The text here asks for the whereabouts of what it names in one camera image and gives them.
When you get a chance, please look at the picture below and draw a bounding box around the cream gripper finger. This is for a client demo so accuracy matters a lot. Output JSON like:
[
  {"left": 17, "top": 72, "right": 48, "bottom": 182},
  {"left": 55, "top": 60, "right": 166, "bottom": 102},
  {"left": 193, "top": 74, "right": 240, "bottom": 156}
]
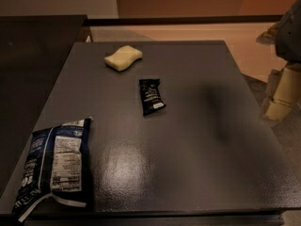
[
  {"left": 256, "top": 23, "right": 279, "bottom": 44},
  {"left": 261, "top": 62, "right": 301, "bottom": 121}
]

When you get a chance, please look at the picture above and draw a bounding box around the black rxbar chocolate wrapper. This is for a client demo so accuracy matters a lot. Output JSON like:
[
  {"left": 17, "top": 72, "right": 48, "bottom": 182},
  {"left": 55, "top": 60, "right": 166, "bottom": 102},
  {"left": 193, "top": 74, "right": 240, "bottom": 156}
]
[{"left": 139, "top": 79, "right": 166, "bottom": 116}]

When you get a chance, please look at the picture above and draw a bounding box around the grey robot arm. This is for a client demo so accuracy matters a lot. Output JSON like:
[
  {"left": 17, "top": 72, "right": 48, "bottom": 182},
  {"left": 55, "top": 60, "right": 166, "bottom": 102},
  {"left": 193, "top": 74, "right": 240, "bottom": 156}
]
[{"left": 256, "top": 0, "right": 301, "bottom": 121}]

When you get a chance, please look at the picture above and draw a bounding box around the yellow sponge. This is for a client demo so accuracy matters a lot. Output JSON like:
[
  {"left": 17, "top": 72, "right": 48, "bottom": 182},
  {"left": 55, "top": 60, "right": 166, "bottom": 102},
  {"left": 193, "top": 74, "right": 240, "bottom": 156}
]
[{"left": 104, "top": 45, "right": 143, "bottom": 72}]

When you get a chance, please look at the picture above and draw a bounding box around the blue white chip bag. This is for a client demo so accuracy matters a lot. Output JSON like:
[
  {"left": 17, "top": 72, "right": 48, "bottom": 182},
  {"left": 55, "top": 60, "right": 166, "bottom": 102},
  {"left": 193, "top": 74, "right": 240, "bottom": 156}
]
[{"left": 12, "top": 118, "right": 91, "bottom": 222}]

